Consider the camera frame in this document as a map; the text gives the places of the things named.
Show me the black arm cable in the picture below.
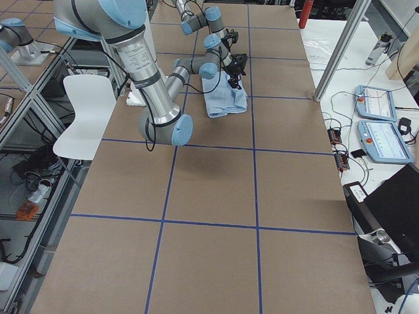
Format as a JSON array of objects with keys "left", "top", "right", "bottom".
[{"left": 183, "top": 45, "right": 230, "bottom": 94}]

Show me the clear plastic bag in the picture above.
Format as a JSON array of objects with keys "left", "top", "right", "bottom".
[{"left": 302, "top": 37, "right": 334, "bottom": 65}]

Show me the upper blue teach pendant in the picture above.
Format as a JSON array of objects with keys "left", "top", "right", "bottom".
[{"left": 355, "top": 85, "right": 397, "bottom": 122}]

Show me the black smartphone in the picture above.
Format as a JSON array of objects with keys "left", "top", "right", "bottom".
[{"left": 350, "top": 149, "right": 367, "bottom": 159}]

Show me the light blue button shirt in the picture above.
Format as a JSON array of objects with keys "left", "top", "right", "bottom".
[{"left": 202, "top": 71, "right": 247, "bottom": 118}]

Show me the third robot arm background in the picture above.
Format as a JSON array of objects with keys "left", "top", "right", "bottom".
[{"left": 1, "top": 18, "right": 49, "bottom": 65}]

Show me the aluminium frame post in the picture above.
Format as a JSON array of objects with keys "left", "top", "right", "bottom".
[{"left": 313, "top": 0, "right": 371, "bottom": 102}]

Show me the white plastic chair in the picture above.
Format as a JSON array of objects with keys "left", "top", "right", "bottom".
[{"left": 53, "top": 75, "right": 117, "bottom": 160}]

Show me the red cylinder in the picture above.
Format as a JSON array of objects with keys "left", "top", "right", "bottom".
[{"left": 299, "top": 0, "right": 314, "bottom": 29}]

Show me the lower blue teach pendant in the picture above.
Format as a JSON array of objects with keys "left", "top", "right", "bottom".
[{"left": 357, "top": 120, "right": 414, "bottom": 165}]

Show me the blue teach pendant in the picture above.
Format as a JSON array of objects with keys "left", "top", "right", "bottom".
[
  {"left": 355, "top": 85, "right": 397, "bottom": 122},
  {"left": 357, "top": 120, "right": 414, "bottom": 165}
]

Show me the orange device under table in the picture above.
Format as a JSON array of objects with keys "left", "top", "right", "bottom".
[{"left": 16, "top": 201, "right": 39, "bottom": 221}]

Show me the brown paper table cover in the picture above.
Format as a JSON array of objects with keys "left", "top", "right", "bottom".
[{"left": 31, "top": 4, "right": 375, "bottom": 313}]

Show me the black box with label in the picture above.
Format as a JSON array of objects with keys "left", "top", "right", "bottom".
[{"left": 342, "top": 181, "right": 390, "bottom": 245}]

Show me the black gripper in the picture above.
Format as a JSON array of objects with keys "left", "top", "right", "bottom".
[
  {"left": 225, "top": 29, "right": 239, "bottom": 44},
  {"left": 228, "top": 54, "right": 248, "bottom": 90}
]

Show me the right orange usb hub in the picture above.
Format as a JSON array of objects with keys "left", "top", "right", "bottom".
[{"left": 334, "top": 152, "right": 350, "bottom": 173}]

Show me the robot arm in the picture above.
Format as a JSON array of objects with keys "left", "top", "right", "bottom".
[
  {"left": 172, "top": 1, "right": 239, "bottom": 50},
  {"left": 54, "top": 1, "right": 247, "bottom": 146}
]

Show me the black laptop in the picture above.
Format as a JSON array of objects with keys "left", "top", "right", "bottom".
[{"left": 365, "top": 164, "right": 418, "bottom": 261}]

